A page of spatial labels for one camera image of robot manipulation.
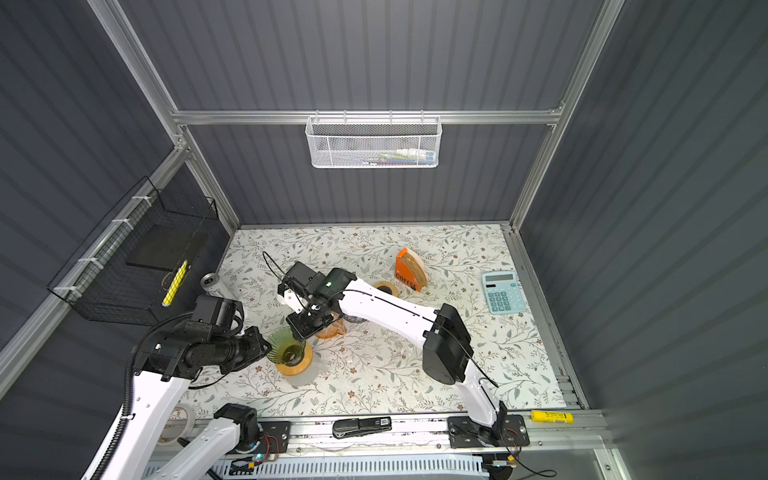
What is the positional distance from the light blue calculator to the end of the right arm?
0.59 metres

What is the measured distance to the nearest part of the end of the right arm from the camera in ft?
1.84

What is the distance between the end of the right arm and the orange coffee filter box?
0.38 m

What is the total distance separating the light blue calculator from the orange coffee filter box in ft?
0.71

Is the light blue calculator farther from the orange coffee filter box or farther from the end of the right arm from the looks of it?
the end of the right arm

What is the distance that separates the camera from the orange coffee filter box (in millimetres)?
989

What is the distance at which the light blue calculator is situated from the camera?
3.21ft
